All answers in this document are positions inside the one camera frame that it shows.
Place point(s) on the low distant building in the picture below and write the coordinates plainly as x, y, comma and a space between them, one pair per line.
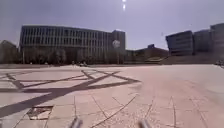
150, 53

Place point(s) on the pale paved plaza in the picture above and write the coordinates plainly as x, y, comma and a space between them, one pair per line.
156, 86

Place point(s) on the large glass-fronted building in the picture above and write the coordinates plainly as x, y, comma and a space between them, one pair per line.
66, 40

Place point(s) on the robot's own part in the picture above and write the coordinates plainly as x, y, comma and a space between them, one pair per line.
144, 124
76, 123

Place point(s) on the dark multi-storey building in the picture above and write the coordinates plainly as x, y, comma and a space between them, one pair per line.
193, 41

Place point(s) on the square ground cover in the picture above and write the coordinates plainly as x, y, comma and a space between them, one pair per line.
40, 112

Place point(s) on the small dark building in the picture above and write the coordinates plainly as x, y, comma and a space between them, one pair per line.
7, 52

